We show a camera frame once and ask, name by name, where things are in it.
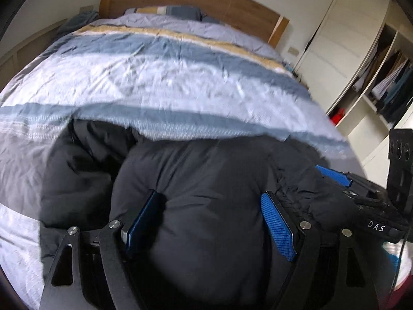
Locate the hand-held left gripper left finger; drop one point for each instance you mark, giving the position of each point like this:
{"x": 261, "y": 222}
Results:
{"x": 142, "y": 223}

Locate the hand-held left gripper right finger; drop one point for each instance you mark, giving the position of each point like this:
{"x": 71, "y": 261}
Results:
{"x": 279, "y": 226}

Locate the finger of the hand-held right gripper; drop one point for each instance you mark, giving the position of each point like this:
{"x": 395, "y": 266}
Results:
{"x": 327, "y": 171}
{"x": 347, "y": 180}

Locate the black puffer jacket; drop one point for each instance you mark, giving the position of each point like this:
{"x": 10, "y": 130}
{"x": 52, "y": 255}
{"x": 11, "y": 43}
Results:
{"x": 209, "y": 184}

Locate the row of hanging clothes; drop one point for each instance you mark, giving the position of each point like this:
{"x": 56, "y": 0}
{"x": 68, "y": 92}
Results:
{"x": 393, "y": 87}

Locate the white wardrobe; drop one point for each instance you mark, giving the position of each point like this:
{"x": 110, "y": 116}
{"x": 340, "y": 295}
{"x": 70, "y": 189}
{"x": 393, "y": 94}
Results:
{"x": 338, "y": 38}

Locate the striped duvet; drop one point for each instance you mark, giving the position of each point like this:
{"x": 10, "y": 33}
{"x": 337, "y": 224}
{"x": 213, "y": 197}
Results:
{"x": 161, "y": 80}

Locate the blue-grey pillow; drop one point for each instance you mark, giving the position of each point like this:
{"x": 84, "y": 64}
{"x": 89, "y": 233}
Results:
{"x": 211, "y": 20}

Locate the wooden bed headboard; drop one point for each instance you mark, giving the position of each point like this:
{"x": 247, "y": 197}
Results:
{"x": 209, "y": 0}

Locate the striped pillow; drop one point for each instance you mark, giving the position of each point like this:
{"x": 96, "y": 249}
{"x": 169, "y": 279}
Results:
{"x": 174, "y": 10}

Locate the wall switch plate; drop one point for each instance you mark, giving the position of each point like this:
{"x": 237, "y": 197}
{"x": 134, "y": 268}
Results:
{"x": 85, "y": 7}
{"x": 293, "y": 51}

